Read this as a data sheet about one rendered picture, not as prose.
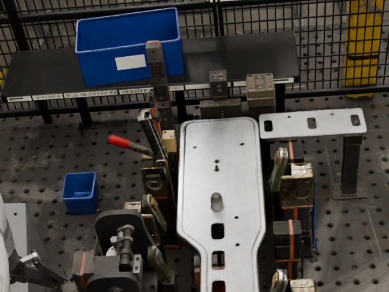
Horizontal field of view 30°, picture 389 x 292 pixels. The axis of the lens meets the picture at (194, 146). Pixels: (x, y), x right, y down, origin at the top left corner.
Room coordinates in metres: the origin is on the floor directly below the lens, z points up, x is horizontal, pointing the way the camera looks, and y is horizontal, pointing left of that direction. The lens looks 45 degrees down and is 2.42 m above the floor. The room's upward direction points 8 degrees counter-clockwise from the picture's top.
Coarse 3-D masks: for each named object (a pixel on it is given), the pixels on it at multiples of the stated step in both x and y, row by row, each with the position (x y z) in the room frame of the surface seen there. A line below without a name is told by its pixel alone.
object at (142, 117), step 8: (144, 112) 1.33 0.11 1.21; (136, 120) 1.32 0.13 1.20; (144, 120) 1.31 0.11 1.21; (152, 120) 1.32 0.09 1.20; (160, 120) 1.31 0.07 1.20; (144, 128) 1.31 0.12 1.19; (152, 128) 1.33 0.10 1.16; (152, 136) 1.31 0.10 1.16; (152, 144) 1.31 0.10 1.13; (160, 144) 1.33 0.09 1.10; (160, 152) 1.30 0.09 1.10
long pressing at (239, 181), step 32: (192, 128) 1.48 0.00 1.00; (224, 128) 1.46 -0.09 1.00; (256, 128) 1.44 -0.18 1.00; (192, 160) 1.35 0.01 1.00; (224, 160) 1.33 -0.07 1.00; (256, 160) 1.32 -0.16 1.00; (192, 192) 1.24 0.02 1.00; (224, 192) 1.22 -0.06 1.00; (256, 192) 1.21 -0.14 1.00; (192, 224) 1.14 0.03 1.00; (224, 224) 1.12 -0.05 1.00; (256, 224) 1.11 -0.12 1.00; (256, 256) 1.02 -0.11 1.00; (256, 288) 0.93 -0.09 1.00
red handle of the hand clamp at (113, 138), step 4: (108, 136) 1.34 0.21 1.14; (112, 136) 1.33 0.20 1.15; (116, 136) 1.34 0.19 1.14; (108, 140) 1.34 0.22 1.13; (112, 140) 1.33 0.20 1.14; (116, 140) 1.33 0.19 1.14; (120, 140) 1.33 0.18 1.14; (124, 140) 1.33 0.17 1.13; (128, 140) 1.34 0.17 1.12; (116, 144) 1.32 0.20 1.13; (120, 144) 1.32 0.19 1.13; (124, 144) 1.32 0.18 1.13; (128, 144) 1.32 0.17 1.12; (132, 144) 1.33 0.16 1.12; (136, 144) 1.33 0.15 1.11; (128, 148) 1.32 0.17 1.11; (132, 148) 1.32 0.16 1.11; (136, 148) 1.32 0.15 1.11; (140, 148) 1.32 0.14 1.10; (144, 148) 1.33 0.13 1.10; (148, 148) 1.33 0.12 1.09; (140, 152) 1.32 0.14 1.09; (144, 152) 1.32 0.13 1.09; (148, 152) 1.32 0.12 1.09; (152, 152) 1.32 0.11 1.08; (152, 156) 1.32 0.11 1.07; (164, 156) 1.32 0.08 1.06
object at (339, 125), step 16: (288, 112) 1.48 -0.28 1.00; (304, 112) 1.47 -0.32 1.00; (320, 112) 1.47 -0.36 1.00; (336, 112) 1.46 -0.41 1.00; (352, 112) 1.45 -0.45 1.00; (288, 128) 1.42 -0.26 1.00; (304, 128) 1.41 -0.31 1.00; (320, 128) 1.40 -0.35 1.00; (336, 128) 1.40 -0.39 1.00; (352, 128) 1.39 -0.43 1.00
